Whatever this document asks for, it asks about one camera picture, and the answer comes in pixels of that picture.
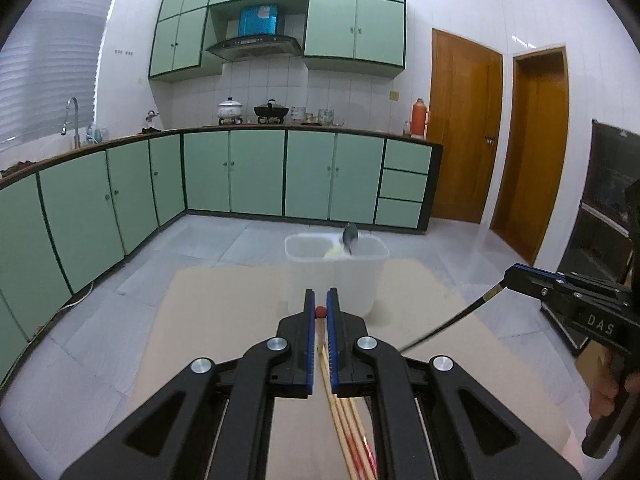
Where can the wooden chopstick red tip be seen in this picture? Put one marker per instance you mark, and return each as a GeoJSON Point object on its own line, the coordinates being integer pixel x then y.
{"type": "Point", "coordinates": [330, 385]}

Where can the kettle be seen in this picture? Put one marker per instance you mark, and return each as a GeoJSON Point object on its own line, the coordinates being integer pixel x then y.
{"type": "Point", "coordinates": [151, 119]}

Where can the green drawer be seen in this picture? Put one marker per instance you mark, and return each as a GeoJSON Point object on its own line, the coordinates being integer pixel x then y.
{"type": "Point", "coordinates": [404, 185]}
{"type": "Point", "coordinates": [399, 212]}
{"type": "Point", "coordinates": [407, 156]}

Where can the blue box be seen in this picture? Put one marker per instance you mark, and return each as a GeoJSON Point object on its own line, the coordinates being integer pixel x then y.
{"type": "Point", "coordinates": [257, 20]}

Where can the white plastic utensil holder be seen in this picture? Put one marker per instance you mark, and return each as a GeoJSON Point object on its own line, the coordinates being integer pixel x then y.
{"type": "Point", "coordinates": [350, 280]}

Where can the green base cabinet run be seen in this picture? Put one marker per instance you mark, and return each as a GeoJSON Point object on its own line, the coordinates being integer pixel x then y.
{"type": "Point", "coordinates": [280, 175]}
{"type": "Point", "coordinates": [80, 210]}

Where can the gas stove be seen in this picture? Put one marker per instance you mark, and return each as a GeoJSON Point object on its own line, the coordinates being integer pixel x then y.
{"type": "Point", "coordinates": [255, 121]}

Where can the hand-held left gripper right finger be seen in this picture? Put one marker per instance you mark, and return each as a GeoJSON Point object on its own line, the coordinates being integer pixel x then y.
{"type": "Point", "coordinates": [332, 340]}

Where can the window blind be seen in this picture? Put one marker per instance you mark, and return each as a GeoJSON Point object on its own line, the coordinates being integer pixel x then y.
{"type": "Point", "coordinates": [55, 60]}

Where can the grey spoon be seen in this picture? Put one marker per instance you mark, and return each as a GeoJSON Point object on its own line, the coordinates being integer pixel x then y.
{"type": "Point", "coordinates": [349, 236]}

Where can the black chopstick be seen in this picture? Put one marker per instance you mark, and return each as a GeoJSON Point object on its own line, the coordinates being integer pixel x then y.
{"type": "Point", "coordinates": [450, 320]}

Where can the black glass cabinet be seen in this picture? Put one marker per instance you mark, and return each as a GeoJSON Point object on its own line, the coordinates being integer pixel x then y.
{"type": "Point", "coordinates": [595, 200]}

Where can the dark rag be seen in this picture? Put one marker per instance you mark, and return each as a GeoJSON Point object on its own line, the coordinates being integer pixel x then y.
{"type": "Point", "coordinates": [17, 166]}

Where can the person's right hand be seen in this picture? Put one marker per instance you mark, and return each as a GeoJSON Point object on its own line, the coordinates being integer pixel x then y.
{"type": "Point", "coordinates": [602, 395]}

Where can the black wok with lid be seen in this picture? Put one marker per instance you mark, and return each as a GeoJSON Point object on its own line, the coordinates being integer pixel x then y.
{"type": "Point", "coordinates": [271, 110]}

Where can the patterned jar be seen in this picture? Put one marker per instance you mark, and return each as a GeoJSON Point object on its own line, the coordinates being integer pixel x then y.
{"type": "Point", "coordinates": [325, 116]}

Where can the orange thermos flask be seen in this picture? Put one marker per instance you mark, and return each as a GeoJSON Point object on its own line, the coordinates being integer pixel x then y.
{"type": "Point", "coordinates": [419, 120]}

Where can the range hood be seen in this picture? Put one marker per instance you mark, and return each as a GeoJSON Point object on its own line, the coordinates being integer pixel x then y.
{"type": "Point", "coordinates": [255, 47]}

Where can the bottles beside sink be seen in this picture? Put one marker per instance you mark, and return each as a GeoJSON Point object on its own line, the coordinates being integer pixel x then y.
{"type": "Point", "coordinates": [96, 134]}

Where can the small glass jar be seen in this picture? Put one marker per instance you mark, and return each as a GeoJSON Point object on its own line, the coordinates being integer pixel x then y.
{"type": "Point", "coordinates": [407, 129]}

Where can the plain wooden chopstick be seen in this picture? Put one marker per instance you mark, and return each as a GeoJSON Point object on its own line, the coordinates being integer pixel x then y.
{"type": "Point", "coordinates": [345, 420]}

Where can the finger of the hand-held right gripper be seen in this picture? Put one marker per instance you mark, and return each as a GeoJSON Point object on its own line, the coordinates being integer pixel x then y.
{"type": "Point", "coordinates": [530, 289]}
{"type": "Point", "coordinates": [535, 272]}

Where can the metal kitchen faucet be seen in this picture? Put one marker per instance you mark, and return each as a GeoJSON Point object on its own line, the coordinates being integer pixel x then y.
{"type": "Point", "coordinates": [71, 110]}

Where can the pale yellow utensil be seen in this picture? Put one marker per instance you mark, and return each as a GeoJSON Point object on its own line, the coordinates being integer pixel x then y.
{"type": "Point", "coordinates": [332, 253]}

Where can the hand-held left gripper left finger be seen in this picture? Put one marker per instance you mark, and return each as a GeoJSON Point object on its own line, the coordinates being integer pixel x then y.
{"type": "Point", "coordinates": [310, 340]}

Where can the white cooking pot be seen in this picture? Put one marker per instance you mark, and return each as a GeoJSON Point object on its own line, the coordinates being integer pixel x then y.
{"type": "Point", "coordinates": [230, 109]}

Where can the red patterned wooden chopstick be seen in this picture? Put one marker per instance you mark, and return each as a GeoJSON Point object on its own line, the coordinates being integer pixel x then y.
{"type": "Point", "coordinates": [360, 435]}

